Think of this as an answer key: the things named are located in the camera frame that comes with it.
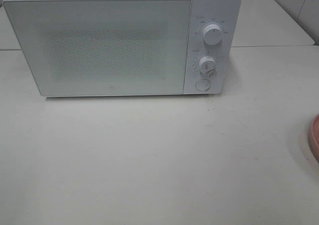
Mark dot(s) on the round door release button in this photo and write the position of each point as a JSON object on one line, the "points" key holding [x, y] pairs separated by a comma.
{"points": [[202, 85]]}

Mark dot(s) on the white microwave door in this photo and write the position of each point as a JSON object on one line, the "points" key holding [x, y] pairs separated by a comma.
{"points": [[97, 48]]}

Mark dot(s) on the pink round plate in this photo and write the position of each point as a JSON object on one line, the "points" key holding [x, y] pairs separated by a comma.
{"points": [[313, 137]]}

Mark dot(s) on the lower white timer knob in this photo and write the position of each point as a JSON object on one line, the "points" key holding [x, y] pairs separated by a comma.
{"points": [[207, 65]]}

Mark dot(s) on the upper white power knob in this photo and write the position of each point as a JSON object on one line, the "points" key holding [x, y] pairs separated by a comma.
{"points": [[212, 33]]}

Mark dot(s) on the white microwave oven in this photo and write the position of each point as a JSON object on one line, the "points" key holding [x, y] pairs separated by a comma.
{"points": [[202, 12]]}

